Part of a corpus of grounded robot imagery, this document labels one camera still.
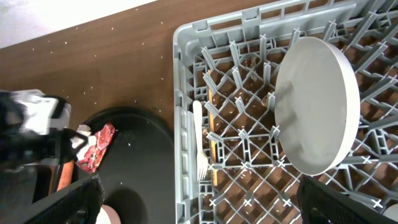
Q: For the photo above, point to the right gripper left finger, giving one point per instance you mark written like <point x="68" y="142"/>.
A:
<point x="80" y="202"/>

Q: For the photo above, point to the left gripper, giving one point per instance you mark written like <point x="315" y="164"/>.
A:
<point x="57" y="147"/>

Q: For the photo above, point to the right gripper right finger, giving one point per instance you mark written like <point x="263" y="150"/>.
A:
<point x="321" y="204"/>

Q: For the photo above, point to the white tissue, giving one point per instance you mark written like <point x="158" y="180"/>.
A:
<point x="77" y="142"/>

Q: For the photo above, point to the orange carrot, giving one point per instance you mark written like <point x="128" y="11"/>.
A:
<point x="66" y="175"/>

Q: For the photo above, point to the red snack wrapper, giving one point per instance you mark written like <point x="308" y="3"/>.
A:
<point x="89" y="157"/>

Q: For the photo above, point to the grey plate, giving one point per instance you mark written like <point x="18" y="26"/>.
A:
<point x="317" y="105"/>

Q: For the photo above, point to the white plastic fork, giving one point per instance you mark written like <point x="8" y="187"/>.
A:
<point x="202" y="160"/>

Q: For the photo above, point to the pink bowl with food scraps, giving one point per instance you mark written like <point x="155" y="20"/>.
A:
<point x="108" y="215"/>

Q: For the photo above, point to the white cup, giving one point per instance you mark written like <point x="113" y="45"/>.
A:
<point x="392" y="212"/>

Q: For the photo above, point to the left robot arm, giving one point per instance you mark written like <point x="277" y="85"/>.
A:
<point x="17" y="149"/>

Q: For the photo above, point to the grey dishwasher rack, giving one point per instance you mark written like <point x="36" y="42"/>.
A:
<point x="229" y="63"/>

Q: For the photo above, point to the round black tray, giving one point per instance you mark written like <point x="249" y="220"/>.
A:
<point x="137" y="171"/>

